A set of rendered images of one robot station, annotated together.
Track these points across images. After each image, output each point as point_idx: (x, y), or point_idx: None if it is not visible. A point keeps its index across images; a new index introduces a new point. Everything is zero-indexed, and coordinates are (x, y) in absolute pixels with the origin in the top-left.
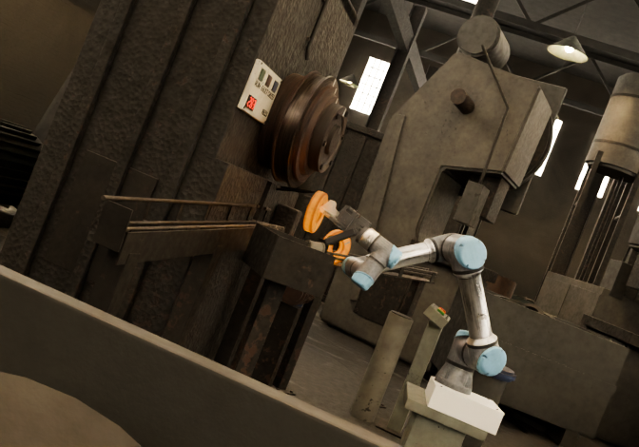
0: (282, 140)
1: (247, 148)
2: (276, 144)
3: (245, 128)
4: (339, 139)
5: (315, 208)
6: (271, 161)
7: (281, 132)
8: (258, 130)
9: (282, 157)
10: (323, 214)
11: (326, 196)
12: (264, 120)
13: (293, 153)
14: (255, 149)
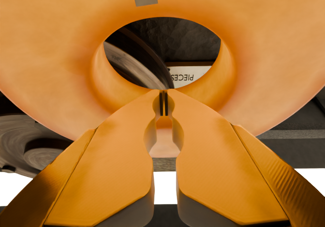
0: (164, 81)
1: (172, 18)
2: (159, 65)
3: (211, 44)
4: (14, 164)
5: (311, 96)
6: (137, 35)
7: (168, 86)
8: (158, 51)
9: (144, 61)
10: (247, 131)
11: (152, 153)
12: (170, 70)
13: (139, 84)
14: (135, 23)
